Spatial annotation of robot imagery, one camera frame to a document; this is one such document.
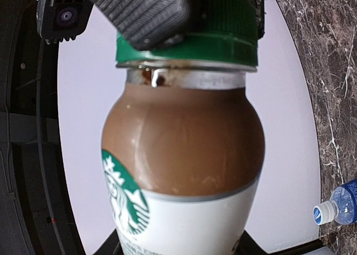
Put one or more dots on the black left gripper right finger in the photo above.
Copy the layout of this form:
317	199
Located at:
248	246

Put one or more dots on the Pocari Sweat bottle white cap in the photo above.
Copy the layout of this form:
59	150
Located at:
344	199

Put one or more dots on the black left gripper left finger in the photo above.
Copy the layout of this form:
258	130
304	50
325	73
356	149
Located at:
111	246

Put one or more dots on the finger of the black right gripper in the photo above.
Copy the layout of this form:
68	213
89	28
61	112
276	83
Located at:
258	5
148	24

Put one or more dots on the Starbucks coffee bottle green cap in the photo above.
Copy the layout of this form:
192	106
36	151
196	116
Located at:
182	152

